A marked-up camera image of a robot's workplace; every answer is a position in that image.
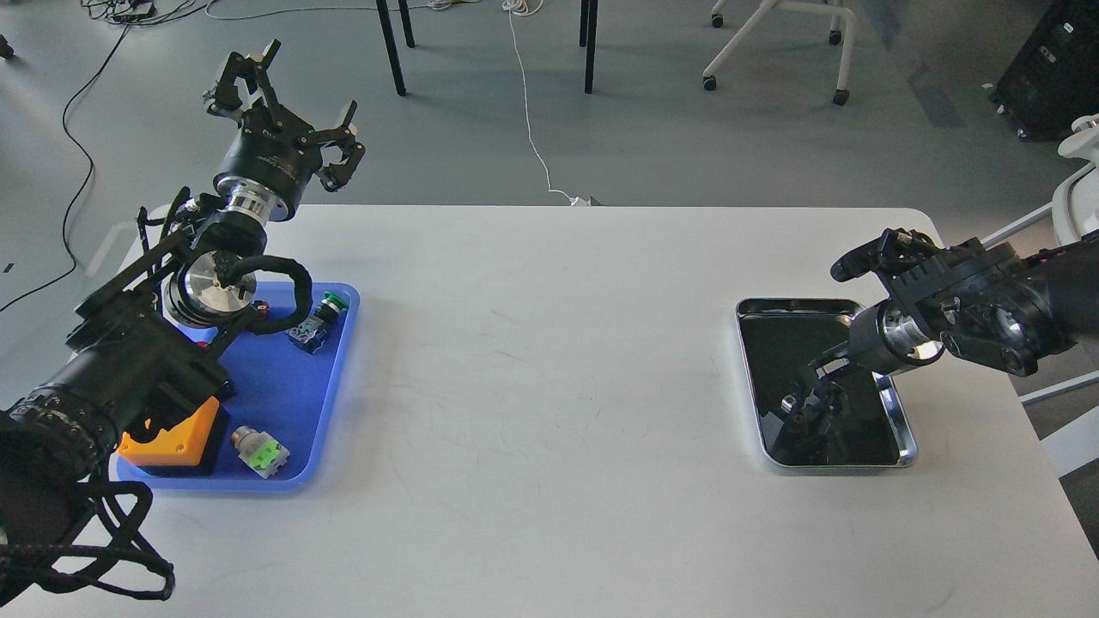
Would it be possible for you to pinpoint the silver metal tray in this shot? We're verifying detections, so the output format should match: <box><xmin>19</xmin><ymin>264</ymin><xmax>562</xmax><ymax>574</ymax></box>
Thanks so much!
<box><xmin>737</xmin><ymin>298</ymin><xmax>919</xmax><ymax>475</ymax></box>

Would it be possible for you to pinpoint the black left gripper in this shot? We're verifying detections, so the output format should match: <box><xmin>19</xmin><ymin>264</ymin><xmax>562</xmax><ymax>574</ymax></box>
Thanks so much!
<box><xmin>203</xmin><ymin>38</ymin><xmax>366</xmax><ymax>222</ymax></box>

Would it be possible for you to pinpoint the black table leg right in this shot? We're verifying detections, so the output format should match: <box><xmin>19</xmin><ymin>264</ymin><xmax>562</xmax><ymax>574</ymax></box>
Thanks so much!
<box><xmin>578</xmin><ymin>0</ymin><xmax>599</xmax><ymax>93</ymax></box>

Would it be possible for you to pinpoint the black table leg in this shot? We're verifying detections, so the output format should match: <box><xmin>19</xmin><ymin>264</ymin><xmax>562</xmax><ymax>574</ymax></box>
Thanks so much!
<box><xmin>578</xmin><ymin>0</ymin><xmax>599</xmax><ymax>93</ymax></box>
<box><xmin>373</xmin><ymin>0</ymin><xmax>417</xmax><ymax>97</ymax></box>

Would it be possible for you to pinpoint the white floor cable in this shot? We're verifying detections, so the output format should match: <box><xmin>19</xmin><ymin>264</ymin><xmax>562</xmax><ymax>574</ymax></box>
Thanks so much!
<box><xmin>502</xmin><ymin>0</ymin><xmax>578</xmax><ymax>203</ymax></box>

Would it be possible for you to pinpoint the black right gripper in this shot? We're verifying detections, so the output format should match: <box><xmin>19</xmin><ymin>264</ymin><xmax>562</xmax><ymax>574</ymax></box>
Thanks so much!
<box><xmin>777</xmin><ymin>306</ymin><xmax>929</xmax><ymax>443</ymax></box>

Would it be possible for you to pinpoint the blue plastic tray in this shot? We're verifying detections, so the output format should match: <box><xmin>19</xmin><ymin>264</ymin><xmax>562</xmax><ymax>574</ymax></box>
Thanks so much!
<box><xmin>114</xmin><ymin>282</ymin><xmax>360</xmax><ymax>493</ymax></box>

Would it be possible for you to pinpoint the light green switch module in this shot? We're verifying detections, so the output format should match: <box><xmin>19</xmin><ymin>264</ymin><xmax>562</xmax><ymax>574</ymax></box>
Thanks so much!
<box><xmin>230</xmin><ymin>426</ymin><xmax>290</xmax><ymax>481</ymax></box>

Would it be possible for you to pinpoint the white rolling chair base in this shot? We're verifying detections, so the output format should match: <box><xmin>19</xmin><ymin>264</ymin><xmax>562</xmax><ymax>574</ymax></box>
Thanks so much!
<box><xmin>701</xmin><ymin>0</ymin><xmax>858</xmax><ymax>106</ymax></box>

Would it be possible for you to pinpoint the green push button switch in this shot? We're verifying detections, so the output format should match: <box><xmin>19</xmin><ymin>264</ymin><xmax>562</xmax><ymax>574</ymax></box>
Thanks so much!
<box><xmin>285</xmin><ymin>293</ymin><xmax>349</xmax><ymax>354</ymax></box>

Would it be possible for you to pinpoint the black equipment case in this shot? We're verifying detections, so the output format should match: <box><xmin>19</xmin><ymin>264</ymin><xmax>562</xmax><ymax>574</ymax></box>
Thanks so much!
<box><xmin>990</xmin><ymin>1</ymin><xmax>1098</xmax><ymax>141</ymax></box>

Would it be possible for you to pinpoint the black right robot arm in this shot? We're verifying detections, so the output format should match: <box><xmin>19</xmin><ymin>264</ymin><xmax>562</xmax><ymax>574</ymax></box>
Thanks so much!
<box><xmin>773</xmin><ymin>228</ymin><xmax>1098</xmax><ymax>439</ymax></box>

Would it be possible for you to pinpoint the white chair right edge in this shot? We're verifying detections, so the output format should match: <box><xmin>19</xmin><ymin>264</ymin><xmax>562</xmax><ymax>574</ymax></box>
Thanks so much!
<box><xmin>981</xmin><ymin>114</ymin><xmax>1098</xmax><ymax>478</ymax></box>

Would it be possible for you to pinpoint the orange button box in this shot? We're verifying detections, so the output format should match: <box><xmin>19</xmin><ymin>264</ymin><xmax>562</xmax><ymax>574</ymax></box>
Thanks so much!
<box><xmin>115</xmin><ymin>397</ymin><xmax>227</xmax><ymax>478</ymax></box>

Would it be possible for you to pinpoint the small black gear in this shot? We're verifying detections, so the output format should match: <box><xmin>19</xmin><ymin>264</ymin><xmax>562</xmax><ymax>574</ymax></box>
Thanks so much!
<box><xmin>780</xmin><ymin>394</ymin><xmax>801</xmax><ymax>415</ymax></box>

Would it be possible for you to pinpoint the black floor cable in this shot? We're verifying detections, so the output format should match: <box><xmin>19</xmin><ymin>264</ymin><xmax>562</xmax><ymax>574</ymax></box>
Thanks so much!
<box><xmin>0</xmin><ymin>0</ymin><xmax>164</xmax><ymax>314</ymax></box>

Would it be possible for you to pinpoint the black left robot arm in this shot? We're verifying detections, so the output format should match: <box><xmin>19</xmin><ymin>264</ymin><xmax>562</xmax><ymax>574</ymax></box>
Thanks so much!
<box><xmin>3</xmin><ymin>40</ymin><xmax>365</xmax><ymax>603</ymax></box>

